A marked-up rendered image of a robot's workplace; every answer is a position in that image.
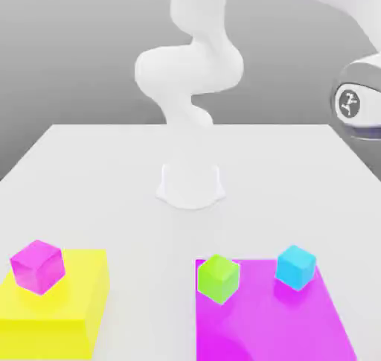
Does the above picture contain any small green cube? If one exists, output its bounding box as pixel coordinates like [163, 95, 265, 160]
[197, 254, 241, 305]

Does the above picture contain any small cyan cube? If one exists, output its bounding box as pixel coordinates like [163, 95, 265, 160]
[275, 244, 317, 292]

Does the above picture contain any small magenta cube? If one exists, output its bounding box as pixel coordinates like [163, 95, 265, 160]
[9, 239, 66, 297]

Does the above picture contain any large magenta box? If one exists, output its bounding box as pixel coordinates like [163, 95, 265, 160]
[195, 258, 359, 361]

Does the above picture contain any large yellow box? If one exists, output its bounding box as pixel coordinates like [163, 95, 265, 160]
[0, 249, 111, 361]

